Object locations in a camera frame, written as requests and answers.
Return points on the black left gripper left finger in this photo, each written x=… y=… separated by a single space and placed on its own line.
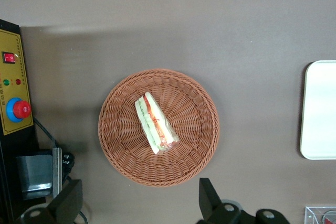
x=68 y=203

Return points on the black yellow-panel control box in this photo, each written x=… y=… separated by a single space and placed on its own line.
x=15 y=51

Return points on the clear acrylic bottle rack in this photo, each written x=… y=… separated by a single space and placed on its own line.
x=312 y=216

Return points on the round brown wicker basket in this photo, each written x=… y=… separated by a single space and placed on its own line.
x=189 y=129

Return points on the grey metal bracket plate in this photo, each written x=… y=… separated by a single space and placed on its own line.
x=34 y=171

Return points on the plastic-wrapped triangle sandwich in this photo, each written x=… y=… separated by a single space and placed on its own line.
x=155 y=124

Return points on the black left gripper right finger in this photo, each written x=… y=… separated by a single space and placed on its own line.
x=210 y=203

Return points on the cream rectangular serving tray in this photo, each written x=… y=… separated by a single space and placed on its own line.
x=320 y=108

